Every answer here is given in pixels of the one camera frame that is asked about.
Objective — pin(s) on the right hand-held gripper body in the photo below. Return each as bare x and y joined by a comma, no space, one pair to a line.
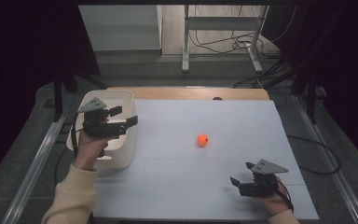
261,186

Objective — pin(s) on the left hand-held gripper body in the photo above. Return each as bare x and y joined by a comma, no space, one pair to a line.
101,127

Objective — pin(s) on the white plastic bin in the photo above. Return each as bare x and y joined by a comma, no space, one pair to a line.
121,155

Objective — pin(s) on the person's right hand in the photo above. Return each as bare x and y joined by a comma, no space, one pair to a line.
273,202

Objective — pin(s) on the person's left hand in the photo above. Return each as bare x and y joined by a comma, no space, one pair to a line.
88,152

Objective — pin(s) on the white table mat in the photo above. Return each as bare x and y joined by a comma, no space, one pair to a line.
230,124

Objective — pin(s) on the orange ball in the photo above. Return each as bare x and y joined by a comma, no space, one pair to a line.
202,140

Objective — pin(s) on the black stand legs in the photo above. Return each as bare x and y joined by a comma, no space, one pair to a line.
311,99
57,93

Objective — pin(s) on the wooden table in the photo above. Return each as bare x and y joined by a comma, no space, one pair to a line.
183,93

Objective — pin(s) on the small dark round object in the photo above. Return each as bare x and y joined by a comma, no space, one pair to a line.
217,98

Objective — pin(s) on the white cabinet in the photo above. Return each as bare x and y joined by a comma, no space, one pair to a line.
121,28

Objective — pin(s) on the grey metal stand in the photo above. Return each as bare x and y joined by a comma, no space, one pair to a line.
185,46

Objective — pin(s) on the dark curtain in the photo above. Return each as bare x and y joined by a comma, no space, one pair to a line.
348,62
18,62

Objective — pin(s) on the aluminium floor rail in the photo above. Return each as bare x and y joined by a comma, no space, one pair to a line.
329,161
34,174

